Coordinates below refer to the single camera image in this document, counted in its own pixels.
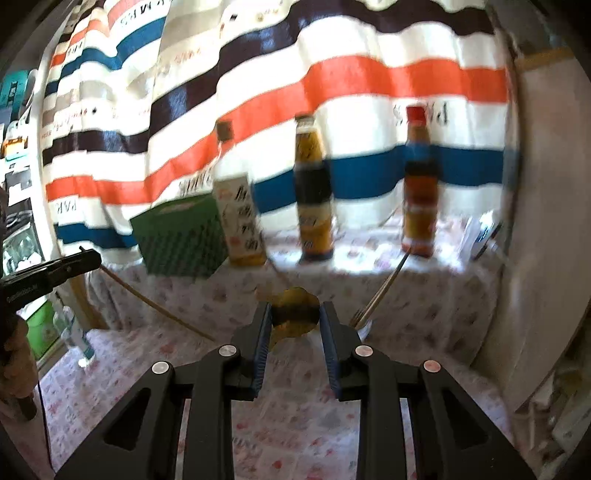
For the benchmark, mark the gold fork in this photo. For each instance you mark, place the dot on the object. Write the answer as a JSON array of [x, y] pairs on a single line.
[[383, 288]]

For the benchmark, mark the dark sauce bottle yellow label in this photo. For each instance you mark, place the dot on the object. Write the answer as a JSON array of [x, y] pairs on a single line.
[[314, 194]]

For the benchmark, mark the green checkered box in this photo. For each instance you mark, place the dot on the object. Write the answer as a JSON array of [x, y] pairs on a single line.
[[180, 240]]

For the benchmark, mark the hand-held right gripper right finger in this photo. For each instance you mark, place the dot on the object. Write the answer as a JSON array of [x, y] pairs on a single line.
[[328, 350]]

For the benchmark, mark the single wooden chopstick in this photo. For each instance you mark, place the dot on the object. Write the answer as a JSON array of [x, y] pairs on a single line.
[[157, 310]]

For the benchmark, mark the clear plastic bottle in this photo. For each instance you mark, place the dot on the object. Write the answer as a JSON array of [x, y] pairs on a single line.
[[78, 337]]

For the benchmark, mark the person's left hand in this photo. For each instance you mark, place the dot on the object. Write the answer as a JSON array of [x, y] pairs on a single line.
[[21, 360]]

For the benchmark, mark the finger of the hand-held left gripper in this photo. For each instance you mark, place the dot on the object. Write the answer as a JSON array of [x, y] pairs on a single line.
[[78, 262], [76, 274]]

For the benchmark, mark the bear printed cloth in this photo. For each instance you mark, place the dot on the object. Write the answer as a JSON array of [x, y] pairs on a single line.
[[207, 295]]

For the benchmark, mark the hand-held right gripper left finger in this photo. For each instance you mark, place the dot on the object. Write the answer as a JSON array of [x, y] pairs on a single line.
[[263, 350]]

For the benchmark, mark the red cap sauce bottle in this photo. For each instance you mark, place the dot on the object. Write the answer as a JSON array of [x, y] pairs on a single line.
[[419, 194]]

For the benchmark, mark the patchwork printed tablecloth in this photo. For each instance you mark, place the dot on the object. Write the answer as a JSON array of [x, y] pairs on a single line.
[[295, 429]]

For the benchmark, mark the striped curtain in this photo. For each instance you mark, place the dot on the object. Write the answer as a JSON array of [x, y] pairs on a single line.
[[277, 92]]

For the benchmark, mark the gold spoon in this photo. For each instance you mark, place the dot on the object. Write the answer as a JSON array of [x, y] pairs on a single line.
[[295, 304]]

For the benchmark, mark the amber cooking wine bottle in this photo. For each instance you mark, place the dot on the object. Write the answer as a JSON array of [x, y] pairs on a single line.
[[240, 217]]

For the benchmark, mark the white board panel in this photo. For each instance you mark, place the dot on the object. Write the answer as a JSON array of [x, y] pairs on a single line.
[[545, 230]]

